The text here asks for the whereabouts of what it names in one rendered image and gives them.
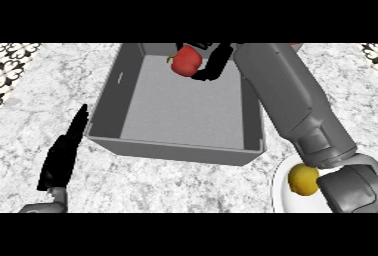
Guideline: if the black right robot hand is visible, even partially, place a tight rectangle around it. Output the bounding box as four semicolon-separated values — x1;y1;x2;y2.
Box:
174;42;233;82

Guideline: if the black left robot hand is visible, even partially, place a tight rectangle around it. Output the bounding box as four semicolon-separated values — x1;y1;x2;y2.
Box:
35;103;90;192

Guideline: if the red bell pepper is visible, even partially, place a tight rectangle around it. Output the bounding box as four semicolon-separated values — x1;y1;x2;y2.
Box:
165;44;204;78

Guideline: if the grey cardboard box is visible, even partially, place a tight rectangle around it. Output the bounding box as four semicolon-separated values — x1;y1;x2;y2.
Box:
84;42;269;167

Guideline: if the white plate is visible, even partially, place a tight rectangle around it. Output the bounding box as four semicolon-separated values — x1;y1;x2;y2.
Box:
270;153;336;214

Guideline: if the black and white patterned mat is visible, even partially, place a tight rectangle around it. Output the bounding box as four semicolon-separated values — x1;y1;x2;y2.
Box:
360;42;378;73
0;42;43;106

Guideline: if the yellow lemon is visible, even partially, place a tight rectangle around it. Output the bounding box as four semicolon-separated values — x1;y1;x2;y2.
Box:
286;163;322;197

